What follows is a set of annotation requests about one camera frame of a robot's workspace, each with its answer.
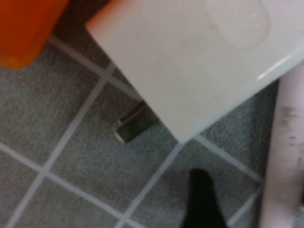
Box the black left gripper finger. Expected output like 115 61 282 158
182 168 230 228

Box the pink plastic spoon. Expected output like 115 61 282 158
258 56 304 228

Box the orange plastic cutlery holder crate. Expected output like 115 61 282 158
0 0 69 69

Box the white charger plug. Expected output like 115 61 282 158
85 0 304 144

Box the grey grid tablecloth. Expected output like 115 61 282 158
0 0 304 228

